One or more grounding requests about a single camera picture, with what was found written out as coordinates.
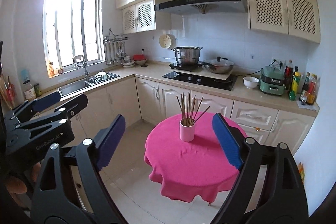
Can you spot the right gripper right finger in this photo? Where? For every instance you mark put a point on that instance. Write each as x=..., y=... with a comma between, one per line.
x=230, y=138

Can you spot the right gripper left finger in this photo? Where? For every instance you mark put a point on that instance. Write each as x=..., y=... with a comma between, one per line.
x=107, y=140

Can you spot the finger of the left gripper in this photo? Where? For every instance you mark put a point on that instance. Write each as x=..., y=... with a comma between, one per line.
x=63, y=113
x=29, y=108

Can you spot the left hand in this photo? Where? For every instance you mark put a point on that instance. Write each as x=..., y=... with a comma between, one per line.
x=15, y=186

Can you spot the chrome faucet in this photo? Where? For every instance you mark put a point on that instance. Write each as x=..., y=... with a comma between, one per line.
x=81, y=65

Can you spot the steel sink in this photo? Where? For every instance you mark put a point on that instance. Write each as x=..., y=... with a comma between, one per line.
x=86, y=83

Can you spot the pink round tablecloth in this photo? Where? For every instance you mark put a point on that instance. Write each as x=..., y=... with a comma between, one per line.
x=188, y=169

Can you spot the pink cup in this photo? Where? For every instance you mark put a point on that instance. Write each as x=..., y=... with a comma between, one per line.
x=186, y=133

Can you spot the black gas cooktop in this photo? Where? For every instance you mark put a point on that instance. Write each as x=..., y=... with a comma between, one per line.
x=202, y=80

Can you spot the white bowl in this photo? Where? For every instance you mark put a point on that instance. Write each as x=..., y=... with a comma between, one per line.
x=250, y=82

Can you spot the stacked white dishes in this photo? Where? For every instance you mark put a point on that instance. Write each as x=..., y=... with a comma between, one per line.
x=128, y=64

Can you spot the green electric cooker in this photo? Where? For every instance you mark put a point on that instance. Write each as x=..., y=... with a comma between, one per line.
x=271, y=81

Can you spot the wooden board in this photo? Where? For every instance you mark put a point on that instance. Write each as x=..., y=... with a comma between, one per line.
x=203, y=72

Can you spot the hanging utensil rack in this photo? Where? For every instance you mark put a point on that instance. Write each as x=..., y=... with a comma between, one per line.
x=115, y=48

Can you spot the steel wok with lid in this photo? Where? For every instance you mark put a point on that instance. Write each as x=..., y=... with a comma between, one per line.
x=218, y=65

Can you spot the green oil bottle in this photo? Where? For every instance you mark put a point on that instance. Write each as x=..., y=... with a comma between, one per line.
x=294, y=85

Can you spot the red box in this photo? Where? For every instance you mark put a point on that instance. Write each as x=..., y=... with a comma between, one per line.
x=139, y=57

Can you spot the window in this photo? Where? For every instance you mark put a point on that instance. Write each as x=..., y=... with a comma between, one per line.
x=72, y=28

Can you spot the dark soy sauce bottle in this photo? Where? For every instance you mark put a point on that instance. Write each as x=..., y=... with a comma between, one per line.
x=303, y=96

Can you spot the red cap sauce bottle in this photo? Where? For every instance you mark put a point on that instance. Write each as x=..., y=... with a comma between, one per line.
x=311, y=92

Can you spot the steel stock pot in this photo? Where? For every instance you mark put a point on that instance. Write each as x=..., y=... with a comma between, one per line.
x=187, y=55

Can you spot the cream perforated steamer plate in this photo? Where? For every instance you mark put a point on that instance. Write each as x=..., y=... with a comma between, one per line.
x=166, y=41

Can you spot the range hood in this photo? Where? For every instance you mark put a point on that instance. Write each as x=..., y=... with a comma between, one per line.
x=186, y=7

